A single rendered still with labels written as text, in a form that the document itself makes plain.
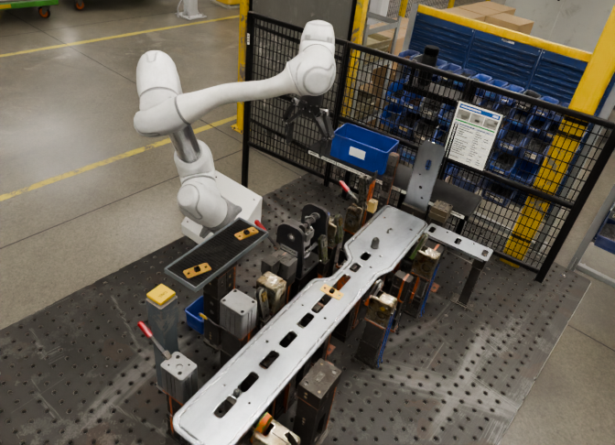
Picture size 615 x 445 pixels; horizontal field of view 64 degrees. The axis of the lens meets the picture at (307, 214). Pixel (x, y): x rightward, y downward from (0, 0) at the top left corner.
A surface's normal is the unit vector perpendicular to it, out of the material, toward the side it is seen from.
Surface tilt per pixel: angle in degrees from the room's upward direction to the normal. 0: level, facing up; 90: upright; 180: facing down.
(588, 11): 90
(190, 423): 0
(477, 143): 90
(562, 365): 0
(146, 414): 0
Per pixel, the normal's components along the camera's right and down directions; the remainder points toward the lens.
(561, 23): -0.65, 0.39
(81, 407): 0.11, -0.80
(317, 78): 0.13, 0.55
